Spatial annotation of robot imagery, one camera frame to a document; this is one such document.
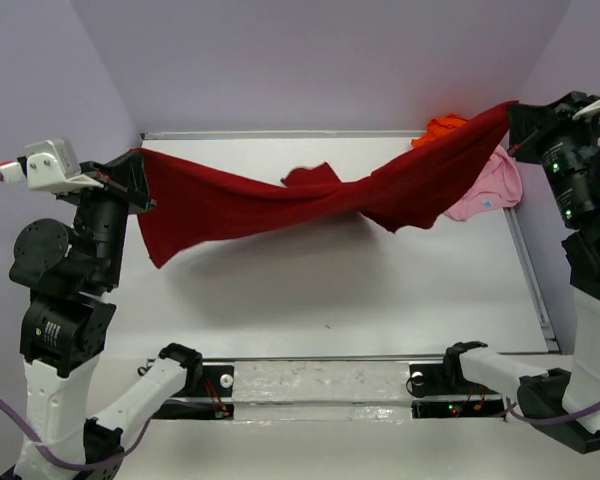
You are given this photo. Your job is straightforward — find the dark red t shirt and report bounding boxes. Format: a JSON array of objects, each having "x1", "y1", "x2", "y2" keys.
[{"x1": 138, "y1": 102, "x2": 513, "y2": 268}]

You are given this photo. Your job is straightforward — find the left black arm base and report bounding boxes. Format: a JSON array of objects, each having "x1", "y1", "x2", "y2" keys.
[{"x1": 153, "y1": 363, "x2": 235, "y2": 421}]

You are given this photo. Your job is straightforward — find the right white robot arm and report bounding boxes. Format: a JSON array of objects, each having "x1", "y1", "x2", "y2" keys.
[{"x1": 443, "y1": 91, "x2": 600, "y2": 454}]

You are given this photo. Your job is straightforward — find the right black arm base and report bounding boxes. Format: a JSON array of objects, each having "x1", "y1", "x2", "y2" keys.
[{"x1": 405, "y1": 363, "x2": 506, "y2": 420}]

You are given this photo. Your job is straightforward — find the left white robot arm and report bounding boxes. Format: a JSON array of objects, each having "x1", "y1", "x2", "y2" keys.
[{"x1": 0, "y1": 150, "x2": 203, "y2": 479}]

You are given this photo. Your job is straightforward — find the pink t shirt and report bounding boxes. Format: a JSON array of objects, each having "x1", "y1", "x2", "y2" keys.
[{"x1": 444, "y1": 146, "x2": 523, "y2": 222}]

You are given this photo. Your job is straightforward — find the orange t shirt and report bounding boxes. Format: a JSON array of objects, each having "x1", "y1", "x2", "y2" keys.
[{"x1": 411, "y1": 114, "x2": 468, "y2": 148}]

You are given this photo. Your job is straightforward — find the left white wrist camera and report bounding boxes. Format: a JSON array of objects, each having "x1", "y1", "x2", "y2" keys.
[{"x1": 0, "y1": 139, "x2": 104, "y2": 195}]

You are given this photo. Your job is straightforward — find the right side metal rail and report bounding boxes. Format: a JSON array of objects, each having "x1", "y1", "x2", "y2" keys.
[{"x1": 504, "y1": 208, "x2": 561, "y2": 354}]

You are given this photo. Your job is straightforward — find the metal rail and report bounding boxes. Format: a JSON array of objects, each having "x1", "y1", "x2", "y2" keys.
[
  {"x1": 504, "y1": 208, "x2": 561, "y2": 354},
  {"x1": 203, "y1": 354, "x2": 444, "y2": 363}
]

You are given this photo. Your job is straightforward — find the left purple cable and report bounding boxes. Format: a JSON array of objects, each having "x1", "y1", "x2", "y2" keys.
[{"x1": 0, "y1": 169, "x2": 221, "y2": 471}]

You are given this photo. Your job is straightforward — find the front metal rail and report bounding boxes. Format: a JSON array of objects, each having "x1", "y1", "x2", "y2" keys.
[{"x1": 203, "y1": 354, "x2": 444, "y2": 363}]

